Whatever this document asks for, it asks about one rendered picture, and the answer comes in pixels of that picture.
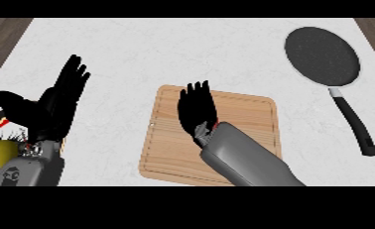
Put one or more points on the wooden cutting board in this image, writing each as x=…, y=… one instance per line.
x=169, y=153

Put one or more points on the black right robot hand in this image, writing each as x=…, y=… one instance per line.
x=197, y=110

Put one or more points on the yellow rounded object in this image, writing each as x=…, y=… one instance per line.
x=7, y=152

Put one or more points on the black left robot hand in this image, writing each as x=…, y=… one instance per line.
x=58, y=107

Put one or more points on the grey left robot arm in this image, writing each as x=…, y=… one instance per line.
x=38, y=167

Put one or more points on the black frying pan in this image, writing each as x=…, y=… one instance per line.
x=320, y=56

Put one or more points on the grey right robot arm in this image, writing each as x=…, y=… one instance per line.
x=244, y=160

